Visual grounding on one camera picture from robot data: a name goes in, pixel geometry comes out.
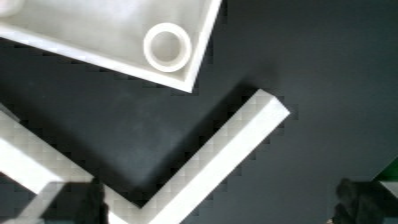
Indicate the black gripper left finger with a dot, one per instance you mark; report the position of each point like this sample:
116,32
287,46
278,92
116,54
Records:
81,207

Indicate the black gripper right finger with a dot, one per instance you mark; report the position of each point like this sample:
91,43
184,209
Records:
367,204

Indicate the white square tabletop part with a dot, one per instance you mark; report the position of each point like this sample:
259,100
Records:
138,36

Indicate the white U-shaped fence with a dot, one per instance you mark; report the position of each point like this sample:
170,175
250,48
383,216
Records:
42,169

